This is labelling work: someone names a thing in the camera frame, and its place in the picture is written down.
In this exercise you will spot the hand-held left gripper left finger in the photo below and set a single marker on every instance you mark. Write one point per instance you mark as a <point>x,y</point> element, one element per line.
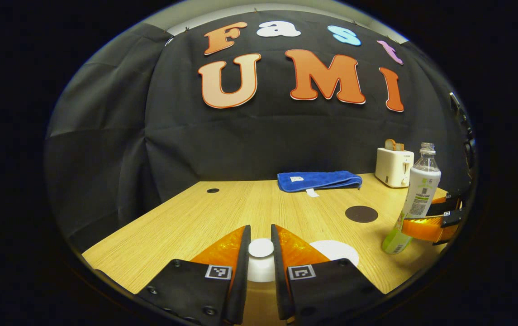
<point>243,271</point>

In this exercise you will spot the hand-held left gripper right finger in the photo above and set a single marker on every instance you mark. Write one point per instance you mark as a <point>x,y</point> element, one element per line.
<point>278,280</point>

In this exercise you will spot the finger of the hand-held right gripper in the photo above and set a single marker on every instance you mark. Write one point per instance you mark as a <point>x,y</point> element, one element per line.
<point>442,206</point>
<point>426,228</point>

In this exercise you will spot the white teacup lid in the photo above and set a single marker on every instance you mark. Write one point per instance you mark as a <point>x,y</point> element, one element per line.
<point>261,262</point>

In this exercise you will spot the clear water bottle green label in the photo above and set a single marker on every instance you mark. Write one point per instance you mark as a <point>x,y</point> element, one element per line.
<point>421,185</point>

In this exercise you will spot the white teacup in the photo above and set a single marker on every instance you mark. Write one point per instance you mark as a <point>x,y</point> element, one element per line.
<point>335,250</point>

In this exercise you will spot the dark brown round coaster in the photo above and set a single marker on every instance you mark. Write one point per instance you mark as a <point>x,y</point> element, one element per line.
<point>361,214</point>

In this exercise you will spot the cream toaster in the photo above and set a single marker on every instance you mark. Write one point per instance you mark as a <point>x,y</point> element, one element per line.
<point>392,168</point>

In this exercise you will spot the toasted bread slice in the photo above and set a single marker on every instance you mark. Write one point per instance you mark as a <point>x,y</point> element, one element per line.
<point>394,146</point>

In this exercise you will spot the blue folded towel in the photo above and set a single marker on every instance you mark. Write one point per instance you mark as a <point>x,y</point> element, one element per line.
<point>320,180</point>

